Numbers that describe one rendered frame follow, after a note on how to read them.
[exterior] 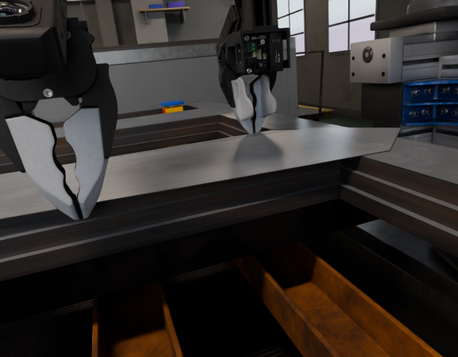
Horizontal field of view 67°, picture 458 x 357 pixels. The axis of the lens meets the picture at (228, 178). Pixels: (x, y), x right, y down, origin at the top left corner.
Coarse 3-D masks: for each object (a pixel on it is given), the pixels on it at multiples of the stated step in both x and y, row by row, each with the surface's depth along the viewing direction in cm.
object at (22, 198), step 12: (72, 168) 44; (24, 180) 41; (72, 180) 39; (12, 192) 36; (24, 192) 36; (36, 192) 36; (0, 204) 33; (12, 204) 33; (24, 204) 32; (36, 204) 32; (48, 204) 32; (0, 216) 30; (12, 216) 30
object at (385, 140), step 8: (320, 128) 53; (328, 128) 52; (336, 128) 51; (344, 128) 51; (352, 128) 50; (360, 128) 50; (368, 128) 49; (344, 136) 46; (352, 136) 46; (360, 136) 45; (368, 136) 45; (376, 136) 44; (384, 136) 44; (392, 136) 43; (376, 144) 40; (384, 144) 40; (392, 144) 40
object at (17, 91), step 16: (80, 32) 24; (80, 48) 24; (80, 64) 25; (96, 64) 25; (0, 80) 23; (32, 80) 24; (48, 80) 24; (64, 80) 25; (80, 80) 25; (16, 96) 24; (32, 96) 24; (48, 96) 25; (64, 96) 25; (80, 96) 29
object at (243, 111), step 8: (232, 80) 52; (240, 80) 51; (232, 88) 52; (240, 88) 51; (240, 96) 52; (240, 104) 53; (248, 104) 50; (240, 112) 53; (248, 112) 50; (240, 120) 54; (248, 120) 54; (248, 128) 55
